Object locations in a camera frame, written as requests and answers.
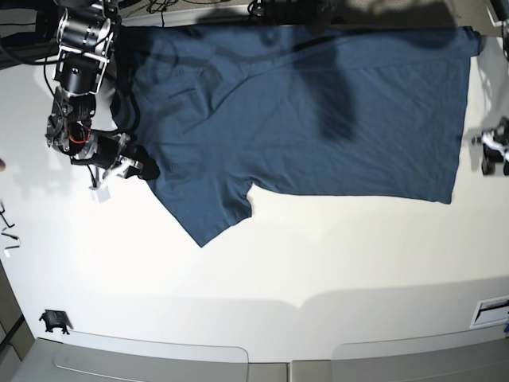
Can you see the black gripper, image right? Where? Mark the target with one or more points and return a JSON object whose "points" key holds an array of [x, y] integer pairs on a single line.
{"points": [[495, 148]]}

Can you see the grey chair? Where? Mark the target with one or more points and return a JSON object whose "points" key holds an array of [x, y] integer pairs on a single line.
{"points": [[52, 361], [471, 355]]}

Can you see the black plastic clip part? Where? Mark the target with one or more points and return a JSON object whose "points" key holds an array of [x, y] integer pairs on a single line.
{"points": [[56, 319]]}

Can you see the silver hex key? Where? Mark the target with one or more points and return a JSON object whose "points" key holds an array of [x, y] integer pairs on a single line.
{"points": [[15, 243]]}

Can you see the grey left chair back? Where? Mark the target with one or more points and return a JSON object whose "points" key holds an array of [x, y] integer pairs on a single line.
{"points": [[52, 361]]}

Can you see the dark blue T-shirt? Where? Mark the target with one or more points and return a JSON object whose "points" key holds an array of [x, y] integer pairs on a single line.
{"points": [[222, 108]]}

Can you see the grey right chair back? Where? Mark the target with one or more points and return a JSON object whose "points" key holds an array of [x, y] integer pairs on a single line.
{"points": [[471, 355]]}

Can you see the black hex key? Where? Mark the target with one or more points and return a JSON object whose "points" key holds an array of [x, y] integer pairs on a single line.
{"points": [[7, 224]]}

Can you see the white wrist camera, image left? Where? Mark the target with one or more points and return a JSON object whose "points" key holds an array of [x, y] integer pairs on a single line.
{"points": [[101, 194]]}

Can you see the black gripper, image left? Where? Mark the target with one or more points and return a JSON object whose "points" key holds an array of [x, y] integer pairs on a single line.
{"points": [[105, 152]]}

